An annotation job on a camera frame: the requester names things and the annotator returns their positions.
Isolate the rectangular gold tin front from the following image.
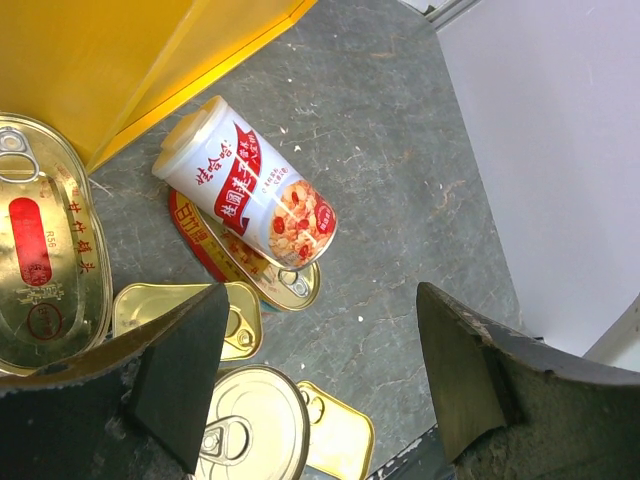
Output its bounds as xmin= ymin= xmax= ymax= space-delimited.
xmin=297 ymin=381 xmax=375 ymax=479

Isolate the round dark can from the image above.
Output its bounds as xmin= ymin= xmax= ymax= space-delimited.
xmin=188 ymin=365 xmax=310 ymax=480

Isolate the oval gold tin on floor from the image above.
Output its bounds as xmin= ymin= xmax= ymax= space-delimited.
xmin=168 ymin=189 xmax=321 ymax=312

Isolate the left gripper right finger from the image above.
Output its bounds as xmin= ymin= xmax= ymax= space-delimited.
xmin=416 ymin=282 xmax=639 ymax=479

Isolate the oval gold fish tin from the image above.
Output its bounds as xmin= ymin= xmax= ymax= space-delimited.
xmin=1 ymin=113 xmax=113 ymax=376

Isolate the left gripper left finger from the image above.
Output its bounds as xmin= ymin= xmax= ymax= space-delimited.
xmin=1 ymin=284 xmax=230 ymax=479

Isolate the yellow wooden cabinet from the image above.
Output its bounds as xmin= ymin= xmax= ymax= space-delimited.
xmin=1 ymin=1 xmax=311 ymax=170

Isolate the rectangular gold tin middle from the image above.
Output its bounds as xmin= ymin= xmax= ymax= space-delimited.
xmin=111 ymin=281 xmax=263 ymax=362

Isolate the rectangular gold tin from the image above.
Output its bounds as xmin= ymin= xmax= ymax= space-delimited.
xmin=297 ymin=381 xmax=375 ymax=479
xmin=111 ymin=281 xmax=263 ymax=362

